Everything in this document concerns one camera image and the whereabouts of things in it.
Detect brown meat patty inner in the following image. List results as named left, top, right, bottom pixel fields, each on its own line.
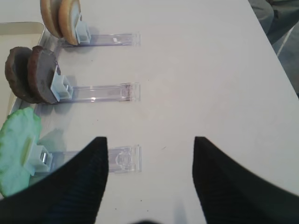
left=5, top=47, right=41, bottom=104

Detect brown meat patty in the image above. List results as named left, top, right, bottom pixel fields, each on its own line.
left=5, top=47, right=41, bottom=104
left=28, top=46, right=59, bottom=104

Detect clear holder rail right buns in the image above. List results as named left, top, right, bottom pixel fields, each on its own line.
left=59, top=21, right=141, bottom=48

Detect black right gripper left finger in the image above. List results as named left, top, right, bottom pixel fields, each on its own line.
left=0, top=137, right=109, bottom=224

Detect bread bun slice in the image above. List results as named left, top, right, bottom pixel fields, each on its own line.
left=58, top=0, right=81, bottom=45
left=40, top=0, right=63, bottom=38

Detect green lettuce leaf standing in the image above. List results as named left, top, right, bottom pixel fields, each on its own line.
left=0, top=107, right=42, bottom=197

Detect white rectangular metal tray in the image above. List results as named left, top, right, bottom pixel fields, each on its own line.
left=0, top=21, right=57, bottom=117

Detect brown meat patty outer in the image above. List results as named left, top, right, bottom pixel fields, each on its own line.
left=28, top=46, right=59, bottom=104

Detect bread bun slice inner right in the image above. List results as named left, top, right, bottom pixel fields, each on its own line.
left=40, top=0, right=63, bottom=38

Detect clear holder rail lettuce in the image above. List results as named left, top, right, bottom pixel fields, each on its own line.
left=24, top=144, right=142, bottom=176

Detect bread bun slice outer right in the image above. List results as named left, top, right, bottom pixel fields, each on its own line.
left=58, top=0, right=81, bottom=45

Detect clear holder rail patties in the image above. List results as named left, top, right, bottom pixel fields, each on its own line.
left=50, top=76, right=141, bottom=103

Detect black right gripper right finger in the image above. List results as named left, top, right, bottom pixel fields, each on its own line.
left=192, top=137, right=299, bottom=224

